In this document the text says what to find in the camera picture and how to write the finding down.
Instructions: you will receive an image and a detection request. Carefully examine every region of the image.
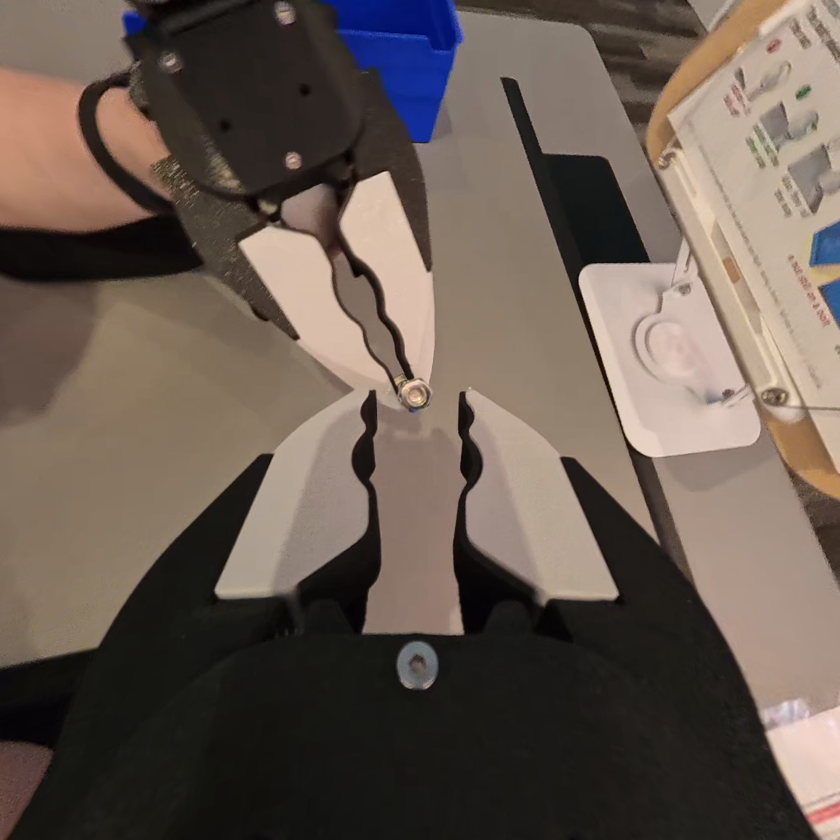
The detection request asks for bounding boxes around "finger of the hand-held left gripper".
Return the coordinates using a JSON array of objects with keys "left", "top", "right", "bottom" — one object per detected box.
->
[
  {"left": 238, "top": 222, "right": 411, "bottom": 404},
  {"left": 331, "top": 171, "right": 436, "bottom": 388}
]

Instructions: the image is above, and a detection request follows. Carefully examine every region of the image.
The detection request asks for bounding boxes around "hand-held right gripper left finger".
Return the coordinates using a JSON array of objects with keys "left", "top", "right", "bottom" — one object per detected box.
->
[{"left": 214, "top": 390, "right": 383, "bottom": 601}]

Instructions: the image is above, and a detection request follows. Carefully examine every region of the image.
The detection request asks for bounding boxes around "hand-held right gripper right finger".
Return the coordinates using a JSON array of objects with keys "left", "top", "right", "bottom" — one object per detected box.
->
[{"left": 454, "top": 389, "right": 621, "bottom": 603}]

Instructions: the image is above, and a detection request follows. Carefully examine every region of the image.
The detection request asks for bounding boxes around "blue divided plastic bin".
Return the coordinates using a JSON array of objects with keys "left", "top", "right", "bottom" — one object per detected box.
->
[{"left": 121, "top": 0, "right": 463, "bottom": 144}]

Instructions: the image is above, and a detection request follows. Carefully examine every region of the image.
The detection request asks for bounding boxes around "person's left forearm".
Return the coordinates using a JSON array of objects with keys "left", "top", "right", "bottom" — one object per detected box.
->
[{"left": 0, "top": 66, "right": 99, "bottom": 231}]

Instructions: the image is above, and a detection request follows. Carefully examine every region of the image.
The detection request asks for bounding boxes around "person's left hand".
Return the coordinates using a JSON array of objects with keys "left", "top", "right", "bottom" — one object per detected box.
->
[{"left": 95, "top": 85, "right": 175, "bottom": 214}]

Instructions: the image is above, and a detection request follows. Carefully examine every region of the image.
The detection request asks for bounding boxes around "black wrist rest pad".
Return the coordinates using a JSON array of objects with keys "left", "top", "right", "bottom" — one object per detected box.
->
[{"left": 0, "top": 213, "right": 206, "bottom": 284}]

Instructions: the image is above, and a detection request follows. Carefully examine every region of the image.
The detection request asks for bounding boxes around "wooden document stand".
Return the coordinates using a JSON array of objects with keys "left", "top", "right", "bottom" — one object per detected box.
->
[{"left": 645, "top": 0, "right": 840, "bottom": 503}]

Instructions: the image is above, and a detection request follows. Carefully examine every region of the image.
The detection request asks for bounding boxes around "laminated instruction sheet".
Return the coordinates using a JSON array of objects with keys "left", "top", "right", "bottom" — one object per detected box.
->
[{"left": 761, "top": 702, "right": 840, "bottom": 840}]

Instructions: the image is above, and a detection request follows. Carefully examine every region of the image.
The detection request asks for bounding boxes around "person's bare leg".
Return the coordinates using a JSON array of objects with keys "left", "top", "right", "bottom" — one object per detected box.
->
[{"left": 0, "top": 742, "right": 53, "bottom": 840}]

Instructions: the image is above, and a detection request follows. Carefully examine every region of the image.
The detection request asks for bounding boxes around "printed instruction poster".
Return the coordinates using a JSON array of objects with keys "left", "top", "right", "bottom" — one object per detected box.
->
[{"left": 666, "top": 0, "right": 840, "bottom": 411}]

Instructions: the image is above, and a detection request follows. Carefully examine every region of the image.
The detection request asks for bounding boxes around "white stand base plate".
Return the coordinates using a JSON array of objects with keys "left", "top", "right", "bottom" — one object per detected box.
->
[{"left": 579, "top": 261, "right": 762, "bottom": 458}]

